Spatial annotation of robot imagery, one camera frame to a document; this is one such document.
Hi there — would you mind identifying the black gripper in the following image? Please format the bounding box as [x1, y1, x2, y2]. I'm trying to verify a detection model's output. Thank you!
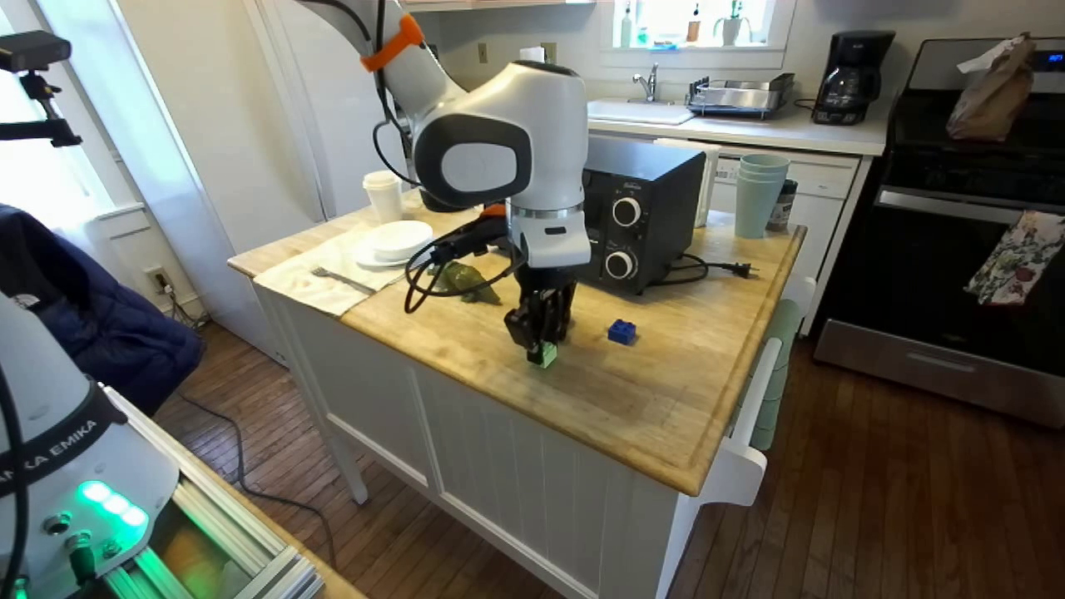
[503, 256, 584, 367]

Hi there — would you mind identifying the wooden top kitchen island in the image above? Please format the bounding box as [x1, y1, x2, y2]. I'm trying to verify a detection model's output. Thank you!
[225, 191, 822, 599]

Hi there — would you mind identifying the black toaster oven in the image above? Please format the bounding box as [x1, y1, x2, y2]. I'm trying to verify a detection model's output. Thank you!
[576, 133, 709, 298]

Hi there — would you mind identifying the white bowl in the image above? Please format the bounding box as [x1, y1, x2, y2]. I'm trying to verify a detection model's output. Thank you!
[367, 218, 440, 262]

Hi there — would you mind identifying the white plate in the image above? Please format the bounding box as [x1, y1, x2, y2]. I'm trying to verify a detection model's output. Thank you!
[354, 240, 440, 274]

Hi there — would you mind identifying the silver fork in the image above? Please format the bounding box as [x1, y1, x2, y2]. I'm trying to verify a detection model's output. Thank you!
[311, 262, 383, 298]

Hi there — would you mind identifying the white lidded cup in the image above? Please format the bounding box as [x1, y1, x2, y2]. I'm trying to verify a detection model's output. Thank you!
[360, 167, 405, 224]

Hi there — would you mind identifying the white cloth placemat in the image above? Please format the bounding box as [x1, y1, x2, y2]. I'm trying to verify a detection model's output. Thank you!
[254, 224, 451, 318]

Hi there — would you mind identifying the white sink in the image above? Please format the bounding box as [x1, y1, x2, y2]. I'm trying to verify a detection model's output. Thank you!
[585, 95, 698, 130]

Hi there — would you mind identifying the teal hanging towel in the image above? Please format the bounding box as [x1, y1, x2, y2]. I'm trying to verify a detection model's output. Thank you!
[751, 294, 805, 451]

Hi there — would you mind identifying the teal plastic cup stack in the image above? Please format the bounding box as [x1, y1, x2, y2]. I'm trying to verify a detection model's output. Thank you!
[734, 154, 796, 244]

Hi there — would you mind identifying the chrome faucet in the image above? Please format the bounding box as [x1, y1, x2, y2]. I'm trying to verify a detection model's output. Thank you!
[629, 61, 666, 106]

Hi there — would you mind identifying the grey dish rack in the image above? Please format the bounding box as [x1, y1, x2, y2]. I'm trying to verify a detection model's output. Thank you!
[686, 71, 803, 122]

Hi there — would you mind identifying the kitchen window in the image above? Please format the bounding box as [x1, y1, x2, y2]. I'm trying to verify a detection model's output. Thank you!
[609, 0, 800, 54]

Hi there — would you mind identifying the small potted plant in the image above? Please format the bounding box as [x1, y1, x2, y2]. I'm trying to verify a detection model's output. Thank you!
[716, 0, 749, 50]

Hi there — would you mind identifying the black coffee maker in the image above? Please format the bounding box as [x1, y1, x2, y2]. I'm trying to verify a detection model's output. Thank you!
[809, 25, 899, 130]

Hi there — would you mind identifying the black stove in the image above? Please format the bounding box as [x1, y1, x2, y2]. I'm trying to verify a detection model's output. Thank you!
[813, 36, 1065, 436]

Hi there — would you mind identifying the dark blue jacket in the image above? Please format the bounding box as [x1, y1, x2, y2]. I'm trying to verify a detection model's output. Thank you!
[0, 198, 208, 417]

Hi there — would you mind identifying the floral dish towel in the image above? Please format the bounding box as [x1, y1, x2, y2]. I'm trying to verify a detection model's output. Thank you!
[961, 210, 1065, 311]

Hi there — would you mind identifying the brown paper bag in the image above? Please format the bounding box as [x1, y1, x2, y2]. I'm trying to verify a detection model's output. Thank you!
[947, 31, 1042, 148]

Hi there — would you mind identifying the black power cord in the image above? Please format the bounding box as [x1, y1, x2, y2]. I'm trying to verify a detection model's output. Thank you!
[647, 250, 759, 288]

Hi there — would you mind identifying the black floor cable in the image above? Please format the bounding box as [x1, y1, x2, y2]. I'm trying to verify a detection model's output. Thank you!
[153, 276, 343, 572]

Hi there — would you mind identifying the aluminium mounting frame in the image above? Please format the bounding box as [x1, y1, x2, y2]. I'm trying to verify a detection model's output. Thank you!
[97, 379, 371, 599]

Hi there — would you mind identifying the black camera on tripod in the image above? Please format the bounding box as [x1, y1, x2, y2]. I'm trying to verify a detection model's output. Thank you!
[0, 25, 87, 148]

